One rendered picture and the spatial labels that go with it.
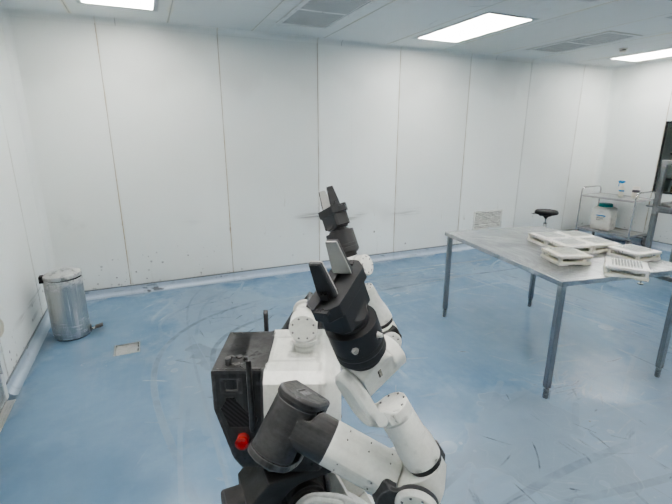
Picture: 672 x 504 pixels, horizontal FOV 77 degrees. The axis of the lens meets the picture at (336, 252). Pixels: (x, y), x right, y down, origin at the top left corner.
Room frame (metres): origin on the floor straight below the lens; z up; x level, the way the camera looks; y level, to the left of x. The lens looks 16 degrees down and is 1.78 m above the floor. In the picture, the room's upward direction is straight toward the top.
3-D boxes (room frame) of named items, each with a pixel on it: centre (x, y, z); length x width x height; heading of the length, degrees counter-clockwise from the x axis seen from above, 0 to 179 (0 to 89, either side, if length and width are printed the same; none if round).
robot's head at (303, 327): (0.94, 0.08, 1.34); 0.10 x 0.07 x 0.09; 1
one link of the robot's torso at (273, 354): (0.95, 0.14, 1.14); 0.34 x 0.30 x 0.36; 1
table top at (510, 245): (3.40, -1.78, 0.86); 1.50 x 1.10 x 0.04; 15
